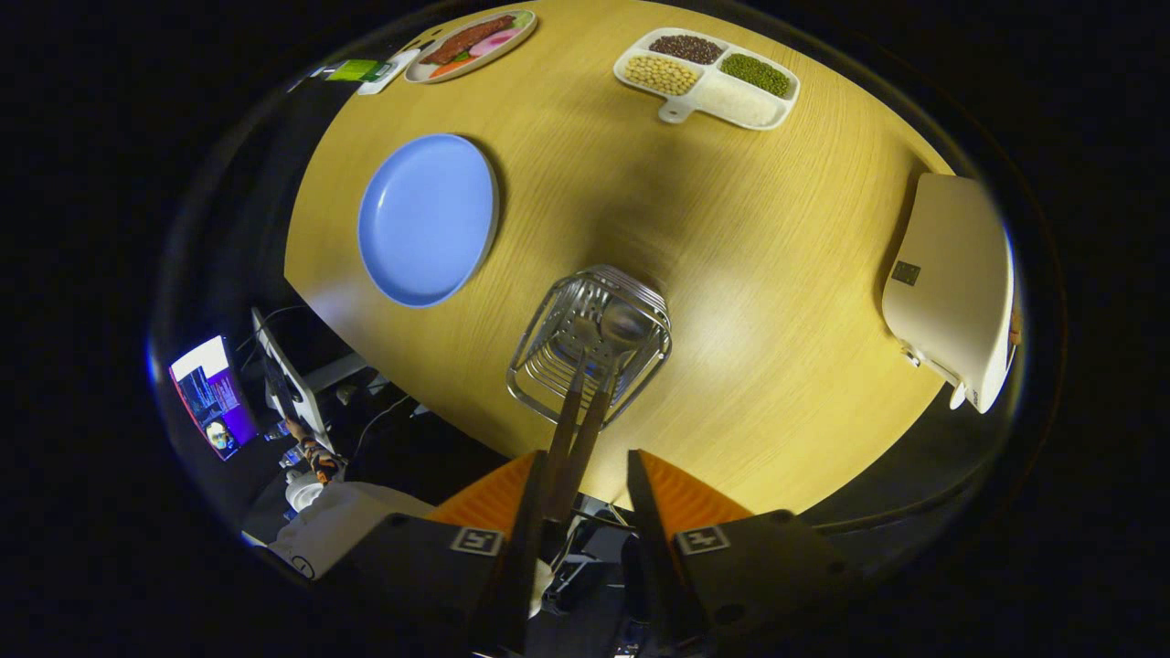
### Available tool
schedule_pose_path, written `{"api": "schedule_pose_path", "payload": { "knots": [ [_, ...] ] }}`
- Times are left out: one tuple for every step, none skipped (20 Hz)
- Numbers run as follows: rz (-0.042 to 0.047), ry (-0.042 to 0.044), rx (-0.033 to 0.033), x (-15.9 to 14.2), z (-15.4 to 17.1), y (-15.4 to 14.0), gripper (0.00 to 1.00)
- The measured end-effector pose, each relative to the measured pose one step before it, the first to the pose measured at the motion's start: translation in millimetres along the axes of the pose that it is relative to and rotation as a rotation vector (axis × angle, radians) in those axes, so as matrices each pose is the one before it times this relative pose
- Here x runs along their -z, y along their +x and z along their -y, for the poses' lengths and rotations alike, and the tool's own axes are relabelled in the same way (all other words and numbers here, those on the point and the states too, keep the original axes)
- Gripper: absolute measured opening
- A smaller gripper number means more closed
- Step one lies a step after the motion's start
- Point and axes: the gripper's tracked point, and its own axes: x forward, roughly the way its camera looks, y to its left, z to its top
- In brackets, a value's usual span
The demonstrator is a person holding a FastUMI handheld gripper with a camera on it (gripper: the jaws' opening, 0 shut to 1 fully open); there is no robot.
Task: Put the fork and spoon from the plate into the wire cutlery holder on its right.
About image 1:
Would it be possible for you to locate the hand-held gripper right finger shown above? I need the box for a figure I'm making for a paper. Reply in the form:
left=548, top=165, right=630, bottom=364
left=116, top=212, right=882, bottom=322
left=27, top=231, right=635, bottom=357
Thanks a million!
left=626, top=448, right=865, bottom=654

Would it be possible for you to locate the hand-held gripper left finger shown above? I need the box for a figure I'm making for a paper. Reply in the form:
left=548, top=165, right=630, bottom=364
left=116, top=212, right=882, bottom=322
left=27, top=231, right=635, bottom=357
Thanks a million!
left=320, top=450, right=550, bottom=654

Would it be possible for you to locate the metal spoon with wooden handle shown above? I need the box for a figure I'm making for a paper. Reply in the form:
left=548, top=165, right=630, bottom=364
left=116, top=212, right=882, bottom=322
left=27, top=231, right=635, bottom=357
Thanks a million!
left=548, top=302, right=653, bottom=525

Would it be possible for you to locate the metal fork with wooden handle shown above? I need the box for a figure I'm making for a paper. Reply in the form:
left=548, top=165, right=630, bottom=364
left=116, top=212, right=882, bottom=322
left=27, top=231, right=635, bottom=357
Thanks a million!
left=540, top=314, right=601, bottom=523

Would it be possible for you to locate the white cloth bag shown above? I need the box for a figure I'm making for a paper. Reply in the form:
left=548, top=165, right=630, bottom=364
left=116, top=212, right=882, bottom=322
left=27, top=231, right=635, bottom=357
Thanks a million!
left=269, top=481, right=436, bottom=582

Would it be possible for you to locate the white cup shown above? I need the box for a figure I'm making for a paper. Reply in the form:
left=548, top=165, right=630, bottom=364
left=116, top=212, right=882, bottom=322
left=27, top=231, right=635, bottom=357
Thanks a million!
left=284, top=474, right=326, bottom=514

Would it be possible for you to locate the white monitor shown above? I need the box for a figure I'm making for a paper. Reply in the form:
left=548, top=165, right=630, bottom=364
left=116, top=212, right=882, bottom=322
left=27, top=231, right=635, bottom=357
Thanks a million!
left=250, top=307, right=335, bottom=454

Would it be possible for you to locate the lit computer screen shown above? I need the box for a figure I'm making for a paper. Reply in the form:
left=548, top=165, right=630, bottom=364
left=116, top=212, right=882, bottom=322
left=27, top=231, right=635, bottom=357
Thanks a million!
left=168, top=334, right=261, bottom=462

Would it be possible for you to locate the blue round plate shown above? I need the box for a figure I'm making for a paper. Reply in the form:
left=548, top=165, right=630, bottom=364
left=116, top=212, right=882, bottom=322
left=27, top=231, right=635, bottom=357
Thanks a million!
left=356, top=133, right=502, bottom=309

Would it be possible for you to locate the white toaster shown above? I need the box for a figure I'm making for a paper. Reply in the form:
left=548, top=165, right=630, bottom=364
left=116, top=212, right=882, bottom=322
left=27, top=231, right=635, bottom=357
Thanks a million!
left=881, top=173, right=1016, bottom=415

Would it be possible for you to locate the white divided tray of beans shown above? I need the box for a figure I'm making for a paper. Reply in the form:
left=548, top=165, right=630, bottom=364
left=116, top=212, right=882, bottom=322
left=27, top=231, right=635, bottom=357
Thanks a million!
left=612, top=27, right=803, bottom=132

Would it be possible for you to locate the small white square tray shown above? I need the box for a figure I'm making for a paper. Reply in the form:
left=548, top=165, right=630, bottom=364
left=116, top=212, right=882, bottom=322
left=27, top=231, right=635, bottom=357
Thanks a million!
left=356, top=48, right=424, bottom=97

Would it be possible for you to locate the green label plastic bottle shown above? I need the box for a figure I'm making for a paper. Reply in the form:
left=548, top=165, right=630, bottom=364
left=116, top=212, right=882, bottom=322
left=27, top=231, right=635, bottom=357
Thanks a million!
left=309, top=58, right=395, bottom=86

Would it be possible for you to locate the oval plate of food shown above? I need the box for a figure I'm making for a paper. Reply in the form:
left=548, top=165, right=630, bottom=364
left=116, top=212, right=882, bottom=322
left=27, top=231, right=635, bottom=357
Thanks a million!
left=403, top=9, right=539, bottom=86

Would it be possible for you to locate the metal wire cutlery basket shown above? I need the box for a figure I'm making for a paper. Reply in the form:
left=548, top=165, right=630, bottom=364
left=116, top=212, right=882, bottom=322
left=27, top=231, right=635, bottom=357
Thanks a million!
left=505, top=264, right=675, bottom=430

